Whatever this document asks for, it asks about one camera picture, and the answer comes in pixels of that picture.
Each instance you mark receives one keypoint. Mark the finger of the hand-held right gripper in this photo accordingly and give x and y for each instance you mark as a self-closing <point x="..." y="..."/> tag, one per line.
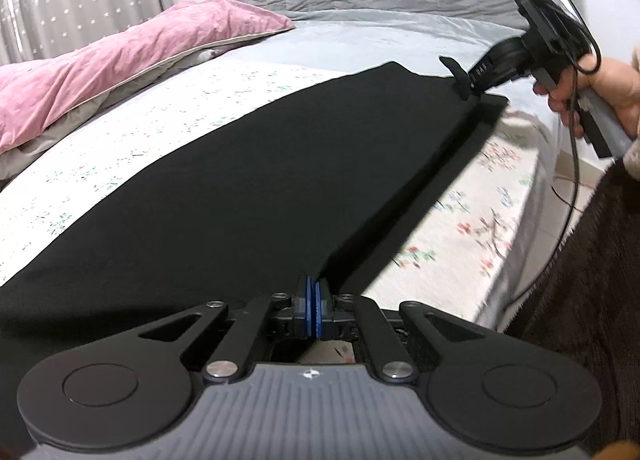
<point x="492" y="71"/>

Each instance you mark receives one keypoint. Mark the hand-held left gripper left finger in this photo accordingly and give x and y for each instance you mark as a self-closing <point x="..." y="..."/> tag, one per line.
<point x="303" y="307"/>

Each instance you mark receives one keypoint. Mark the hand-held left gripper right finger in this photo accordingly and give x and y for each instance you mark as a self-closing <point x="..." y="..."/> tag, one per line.
<point x="320" y="307"/>

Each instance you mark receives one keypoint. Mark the black pants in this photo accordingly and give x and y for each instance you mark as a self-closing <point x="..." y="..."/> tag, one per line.
<point x="230" y="190"/>

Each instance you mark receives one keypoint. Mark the person's right hand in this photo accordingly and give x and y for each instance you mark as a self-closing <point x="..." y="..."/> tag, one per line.
<point x="617" y="88"/>

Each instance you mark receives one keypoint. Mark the brown fuzzy clothing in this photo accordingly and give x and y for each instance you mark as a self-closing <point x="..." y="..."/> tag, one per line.
<point x="590" y="300"/>

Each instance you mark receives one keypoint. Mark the floral bed sheet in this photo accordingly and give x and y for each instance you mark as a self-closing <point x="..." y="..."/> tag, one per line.
<point x="100" y="155"/>

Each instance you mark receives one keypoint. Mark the pink duvet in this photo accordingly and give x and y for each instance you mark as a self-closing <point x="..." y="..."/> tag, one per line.
<point x="100" y="75"/>

